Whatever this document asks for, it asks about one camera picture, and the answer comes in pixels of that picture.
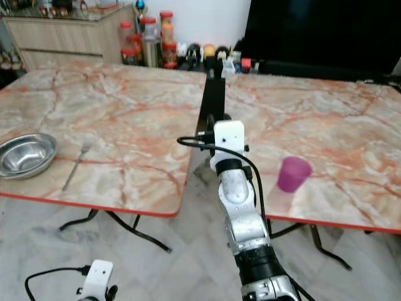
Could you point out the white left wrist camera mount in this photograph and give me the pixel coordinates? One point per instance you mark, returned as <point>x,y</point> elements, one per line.
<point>97,276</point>

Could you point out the tall orange red-lidded jar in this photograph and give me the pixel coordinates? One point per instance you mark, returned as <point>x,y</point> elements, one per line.
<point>166,28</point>

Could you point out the small black figurine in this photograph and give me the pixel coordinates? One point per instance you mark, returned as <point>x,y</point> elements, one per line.
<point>195,51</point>

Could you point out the steel fork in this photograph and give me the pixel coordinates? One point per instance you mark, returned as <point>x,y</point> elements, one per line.
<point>76,166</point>

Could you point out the black flat television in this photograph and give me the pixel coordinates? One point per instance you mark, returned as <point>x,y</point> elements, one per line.
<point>319,28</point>

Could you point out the steel bowl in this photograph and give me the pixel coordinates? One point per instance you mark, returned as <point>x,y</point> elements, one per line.
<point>28,157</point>

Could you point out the small white figurine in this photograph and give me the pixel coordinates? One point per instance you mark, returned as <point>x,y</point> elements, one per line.
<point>182,49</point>

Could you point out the purple plastic cup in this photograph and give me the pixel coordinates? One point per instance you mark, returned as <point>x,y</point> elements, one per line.
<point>293,175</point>

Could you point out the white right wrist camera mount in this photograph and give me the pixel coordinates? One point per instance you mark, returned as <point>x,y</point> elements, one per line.
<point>229,138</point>

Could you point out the small yellow round figurine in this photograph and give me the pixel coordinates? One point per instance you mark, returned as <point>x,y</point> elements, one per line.
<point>210,51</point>

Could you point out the small red box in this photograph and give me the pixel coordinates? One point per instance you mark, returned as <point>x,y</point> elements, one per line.
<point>245,64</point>

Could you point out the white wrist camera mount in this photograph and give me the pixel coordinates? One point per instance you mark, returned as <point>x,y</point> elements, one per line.
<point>229,138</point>
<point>97,276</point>

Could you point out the blue and gold ornament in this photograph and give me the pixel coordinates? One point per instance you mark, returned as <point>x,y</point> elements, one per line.
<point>140,6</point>

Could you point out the red-lidded plastic jar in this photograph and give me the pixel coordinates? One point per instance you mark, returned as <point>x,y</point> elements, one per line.
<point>127,36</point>
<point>148,27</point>
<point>130,57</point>
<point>169,55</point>

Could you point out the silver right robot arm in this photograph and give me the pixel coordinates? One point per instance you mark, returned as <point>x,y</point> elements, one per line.
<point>241,213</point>

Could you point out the light wooden cabinet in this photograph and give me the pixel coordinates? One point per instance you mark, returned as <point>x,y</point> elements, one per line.
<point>69,41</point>

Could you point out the small white box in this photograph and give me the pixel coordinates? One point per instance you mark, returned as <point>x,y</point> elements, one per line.
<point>228,68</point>

